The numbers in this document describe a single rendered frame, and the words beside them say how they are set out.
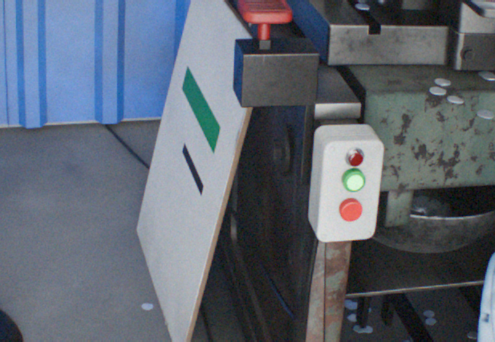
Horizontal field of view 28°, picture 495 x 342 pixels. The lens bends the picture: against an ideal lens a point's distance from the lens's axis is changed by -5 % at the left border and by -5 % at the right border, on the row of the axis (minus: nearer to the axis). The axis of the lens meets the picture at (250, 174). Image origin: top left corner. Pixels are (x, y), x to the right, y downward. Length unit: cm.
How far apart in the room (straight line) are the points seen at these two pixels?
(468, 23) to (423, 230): 34
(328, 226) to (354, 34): 28
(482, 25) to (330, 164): 33
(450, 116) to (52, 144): 150
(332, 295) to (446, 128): 27
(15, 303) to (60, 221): 34
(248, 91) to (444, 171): 31
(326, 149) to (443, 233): 40
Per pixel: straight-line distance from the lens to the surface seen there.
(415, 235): 157
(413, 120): 137
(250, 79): 127
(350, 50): 140
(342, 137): 124
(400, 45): 142
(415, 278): 158
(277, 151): 148
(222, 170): 172
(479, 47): 143
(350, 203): 125
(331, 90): 133
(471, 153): 142
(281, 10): 125
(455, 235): 158
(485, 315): 92
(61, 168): 256
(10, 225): 232
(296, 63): 127
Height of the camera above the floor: 114
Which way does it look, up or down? 27 degrees down
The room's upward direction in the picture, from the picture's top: 3 degrees clockwise
